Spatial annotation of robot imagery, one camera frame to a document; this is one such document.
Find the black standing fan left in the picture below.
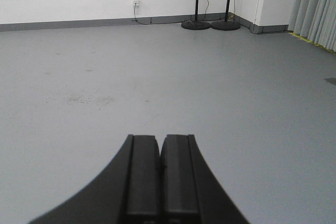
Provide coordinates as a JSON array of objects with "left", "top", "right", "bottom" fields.
[{"left": 181, "top": 0, "right": 211, "bottom": 30}]

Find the black power cable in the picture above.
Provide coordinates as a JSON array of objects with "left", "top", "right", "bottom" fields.
[{"left": 133, "top": 3, "right": 184, "bottom": 25}]

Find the grey-green curtain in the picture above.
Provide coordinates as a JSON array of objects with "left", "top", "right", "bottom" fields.
[{"left": 288, "top": 0, "right": 335, "bottom": 52}]

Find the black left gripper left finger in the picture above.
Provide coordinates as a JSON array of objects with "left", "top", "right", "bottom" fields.
[{"left": 32, "top": 135, "right": 160, "bottom": 223}]

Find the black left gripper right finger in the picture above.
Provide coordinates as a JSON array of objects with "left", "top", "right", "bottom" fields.
[{"left": 161, "top": 134, "right": 248, "bottom": 223}]

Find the black standing fan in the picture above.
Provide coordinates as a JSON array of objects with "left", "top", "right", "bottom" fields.
[
  {"left": 211, "top": 0, "right": 240, "bottom": 31},
  {"left": 181, "top": 0, "right": 211, "bottom": 30}
]

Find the black standing fan right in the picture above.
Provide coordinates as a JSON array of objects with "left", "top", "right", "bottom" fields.
[{"left": 211, "top": 0, "right": 240, "bottom": 31}]

